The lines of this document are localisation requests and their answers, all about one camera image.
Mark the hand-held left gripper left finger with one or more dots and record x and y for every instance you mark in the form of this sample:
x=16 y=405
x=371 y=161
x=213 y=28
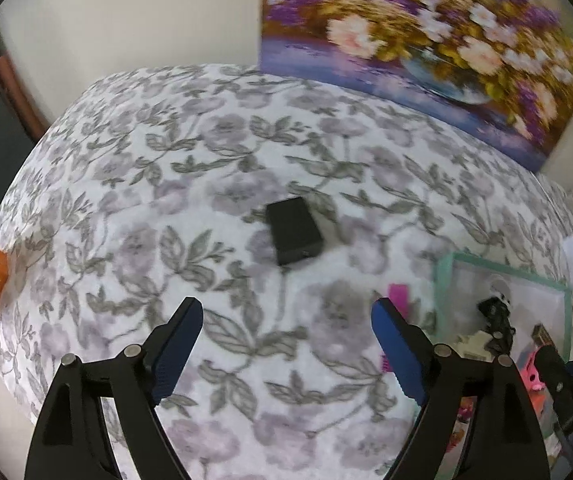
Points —
x=176 y=350

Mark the black rectangular box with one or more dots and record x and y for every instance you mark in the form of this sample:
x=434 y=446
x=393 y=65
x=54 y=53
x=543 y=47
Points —
x=294 y=230

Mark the teal rimmed white tray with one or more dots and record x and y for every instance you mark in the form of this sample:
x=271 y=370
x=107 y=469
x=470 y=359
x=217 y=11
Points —
x=526 y=300

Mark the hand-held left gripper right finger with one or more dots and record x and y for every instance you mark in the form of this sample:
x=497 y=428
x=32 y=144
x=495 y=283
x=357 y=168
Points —
x=396 y=350

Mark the cream hair claw clip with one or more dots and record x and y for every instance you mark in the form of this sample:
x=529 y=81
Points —
x=474 y=345

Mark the grey floral blanket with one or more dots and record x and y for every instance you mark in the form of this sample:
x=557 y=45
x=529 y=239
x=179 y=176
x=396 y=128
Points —
x=141 y=210

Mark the white wrist band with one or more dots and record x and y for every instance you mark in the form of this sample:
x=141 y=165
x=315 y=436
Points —
x=500 y=287

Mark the floral painting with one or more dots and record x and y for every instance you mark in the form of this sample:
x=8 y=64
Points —
x=416 y=35

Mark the orange and blue toy knife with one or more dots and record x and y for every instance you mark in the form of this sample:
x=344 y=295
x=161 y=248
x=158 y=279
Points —
x=531 y=372

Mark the pink toy dog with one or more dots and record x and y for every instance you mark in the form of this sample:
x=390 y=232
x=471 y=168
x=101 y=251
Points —
x=465 y=412

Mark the purple lighter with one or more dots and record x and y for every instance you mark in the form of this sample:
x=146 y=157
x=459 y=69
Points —
x=400 y=297

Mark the black toy car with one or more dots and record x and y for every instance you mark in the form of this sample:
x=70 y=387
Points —
x=496 y=315

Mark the gold lighter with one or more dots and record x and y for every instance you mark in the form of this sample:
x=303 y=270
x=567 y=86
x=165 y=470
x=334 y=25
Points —
x=540 y=334

